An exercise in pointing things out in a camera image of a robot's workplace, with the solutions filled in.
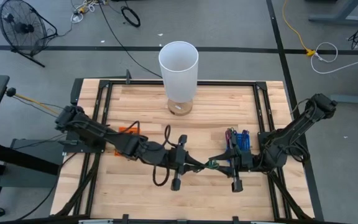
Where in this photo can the black floor fan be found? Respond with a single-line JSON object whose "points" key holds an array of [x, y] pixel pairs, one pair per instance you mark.
{"points": [[23, 28]]}

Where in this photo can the grey desk leg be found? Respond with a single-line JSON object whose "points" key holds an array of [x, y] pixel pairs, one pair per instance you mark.
{"points": [[340, 15]]}

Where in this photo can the black corner plate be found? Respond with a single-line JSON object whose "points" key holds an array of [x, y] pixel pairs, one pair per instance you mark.
{"points": [[77, 90]]}

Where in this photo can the black knob yellow lever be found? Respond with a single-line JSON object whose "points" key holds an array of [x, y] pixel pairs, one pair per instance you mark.
{"points": [[10, 92]]}

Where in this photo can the silver aluminium bar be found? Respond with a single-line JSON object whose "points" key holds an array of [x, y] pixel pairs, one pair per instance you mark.
{"points": [[95, 221]]}

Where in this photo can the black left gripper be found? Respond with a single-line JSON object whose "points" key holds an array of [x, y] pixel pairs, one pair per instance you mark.
{"points": [[177, 160]]}

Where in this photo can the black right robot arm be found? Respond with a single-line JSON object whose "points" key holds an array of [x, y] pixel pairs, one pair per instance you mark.
{"points": [[291, 130]]}

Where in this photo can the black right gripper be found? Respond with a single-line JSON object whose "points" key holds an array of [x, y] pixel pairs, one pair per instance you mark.
{"points": [[244, 161]]}

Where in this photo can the white shade wooden table lamp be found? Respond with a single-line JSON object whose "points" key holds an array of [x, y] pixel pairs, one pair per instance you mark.
{"points": [[179, 77]]}

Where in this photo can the black aluminium table frame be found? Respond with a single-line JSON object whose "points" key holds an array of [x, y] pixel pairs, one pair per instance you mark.
{"points": [[182, 82]]}

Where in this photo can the grey desk foot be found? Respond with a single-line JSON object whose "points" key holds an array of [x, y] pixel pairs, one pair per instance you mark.
{"points": [[353, 99]]}

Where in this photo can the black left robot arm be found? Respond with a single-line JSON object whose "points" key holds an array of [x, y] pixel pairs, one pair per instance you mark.
{"points": [[89, 130]]}

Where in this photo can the orange plastic basket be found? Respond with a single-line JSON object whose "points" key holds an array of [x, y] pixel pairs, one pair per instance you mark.
{"points": [[123, 130]]}

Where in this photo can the blue plastic basket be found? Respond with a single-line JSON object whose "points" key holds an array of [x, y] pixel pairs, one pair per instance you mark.
{"points": [[244, 144]]}

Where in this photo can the black table clamp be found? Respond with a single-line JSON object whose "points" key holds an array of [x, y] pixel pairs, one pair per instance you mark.
{"points": [[125, 219], [128, 76], [235, 220]]}

